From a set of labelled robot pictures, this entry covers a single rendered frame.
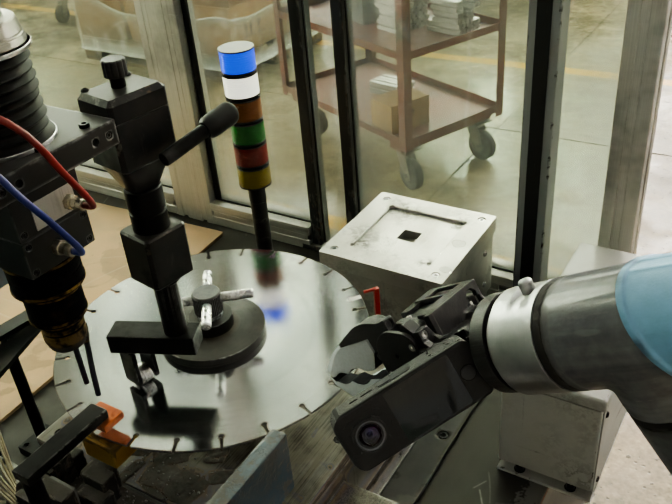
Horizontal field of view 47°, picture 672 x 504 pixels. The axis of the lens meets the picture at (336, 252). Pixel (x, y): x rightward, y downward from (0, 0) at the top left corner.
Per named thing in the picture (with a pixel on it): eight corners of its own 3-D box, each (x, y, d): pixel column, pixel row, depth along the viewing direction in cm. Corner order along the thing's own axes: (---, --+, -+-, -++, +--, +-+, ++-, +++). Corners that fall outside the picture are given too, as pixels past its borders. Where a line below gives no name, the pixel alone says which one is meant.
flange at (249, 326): (287, 321, 83) (284, 302, 82) (216, 382, 76) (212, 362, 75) (211, 291, 89) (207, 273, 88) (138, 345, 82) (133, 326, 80)
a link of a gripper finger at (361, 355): (365, 347, 73) (431, 336, 66) (322, 380, 70) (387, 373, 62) (350, 318, 73) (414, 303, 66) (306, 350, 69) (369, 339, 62)
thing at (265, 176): (252, 173, 110) (249, 153, 108) (278, 178, 107) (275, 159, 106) (232, 187, 106) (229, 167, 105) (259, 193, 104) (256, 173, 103)
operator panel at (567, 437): (570, 331, 110) (580, 241, 102) (652, 354, 104) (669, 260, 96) (496, 468, 90) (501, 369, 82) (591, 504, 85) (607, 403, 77)
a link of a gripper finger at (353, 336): (369, 367, 67) (437, 358, 60) (355, 378, 66) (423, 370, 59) (343, 320, 66) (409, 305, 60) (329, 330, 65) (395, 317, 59)
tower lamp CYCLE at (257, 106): (242, 108, 104) (239, 87, 103) (270, 113, 102) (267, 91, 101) (221, 121, 101) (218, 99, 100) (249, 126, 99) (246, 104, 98)
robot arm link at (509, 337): (565, 415, 49) (508, 302, 48) (510, 417, 53) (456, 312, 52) (619, 353, 54) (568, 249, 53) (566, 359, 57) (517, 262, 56)
